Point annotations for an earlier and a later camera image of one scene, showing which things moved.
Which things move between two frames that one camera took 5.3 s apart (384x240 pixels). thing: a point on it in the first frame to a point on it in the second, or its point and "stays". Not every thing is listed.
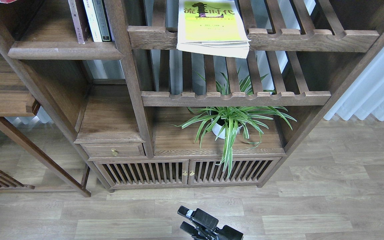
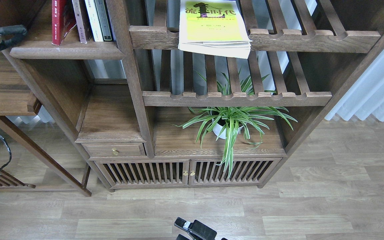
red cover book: x=7 y=1 to x=63 y=20
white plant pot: x=217 y=128 stays
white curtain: x=379 y=91 stays
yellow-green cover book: x=214 y=27 stays
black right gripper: x=207 y=225 to x=198 y=228
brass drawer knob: x=114 y=152 stays
